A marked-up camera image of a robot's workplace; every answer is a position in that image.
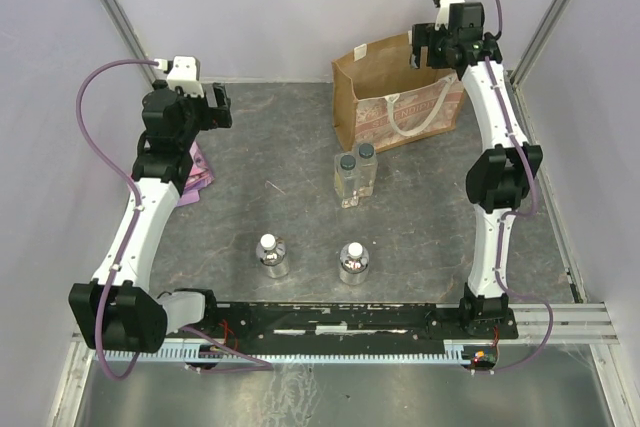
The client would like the aluminium frame rail front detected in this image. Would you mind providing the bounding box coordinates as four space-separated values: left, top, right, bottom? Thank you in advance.
69 301 621 346

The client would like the pink tissue pack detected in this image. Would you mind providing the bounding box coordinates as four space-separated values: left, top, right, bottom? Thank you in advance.
130 142 217 207

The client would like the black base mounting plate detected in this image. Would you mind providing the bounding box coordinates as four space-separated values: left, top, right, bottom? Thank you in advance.
195 302 518 355

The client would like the round clear bottle left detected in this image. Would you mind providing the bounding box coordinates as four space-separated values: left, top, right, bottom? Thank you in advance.
256 233 290 279

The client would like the round clear bottle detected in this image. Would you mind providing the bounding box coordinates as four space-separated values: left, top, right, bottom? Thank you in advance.
256 233 290 279
338 242 370 286

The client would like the square bottle dark cap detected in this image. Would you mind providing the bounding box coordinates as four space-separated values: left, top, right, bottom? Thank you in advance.
353 142 378 199
333 153 362 210

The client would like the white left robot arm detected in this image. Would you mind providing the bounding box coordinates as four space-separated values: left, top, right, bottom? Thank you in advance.
69 81 232 353

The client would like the brown canvas tote bag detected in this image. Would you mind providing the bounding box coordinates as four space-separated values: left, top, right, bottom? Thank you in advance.
331 32 465 152

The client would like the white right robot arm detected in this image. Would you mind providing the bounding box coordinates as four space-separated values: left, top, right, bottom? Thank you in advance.
410 0 543 340

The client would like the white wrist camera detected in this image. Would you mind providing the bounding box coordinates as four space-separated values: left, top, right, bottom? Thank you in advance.
154 56 204 98
434 0 465 31

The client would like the round clear bottle right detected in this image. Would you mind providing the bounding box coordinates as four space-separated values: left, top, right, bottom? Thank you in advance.
338 242 370 286

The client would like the light blue cable duct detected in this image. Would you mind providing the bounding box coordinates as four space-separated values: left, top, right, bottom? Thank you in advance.
138 339 471 366

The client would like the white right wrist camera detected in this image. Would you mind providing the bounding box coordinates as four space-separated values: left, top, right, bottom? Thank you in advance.
434 0 465 31

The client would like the square bottle front dark cap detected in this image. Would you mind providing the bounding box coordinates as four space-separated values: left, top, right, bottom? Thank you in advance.
333 153 362 210

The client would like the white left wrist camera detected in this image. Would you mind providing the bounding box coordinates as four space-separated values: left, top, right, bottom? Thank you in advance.
154 56 204 98

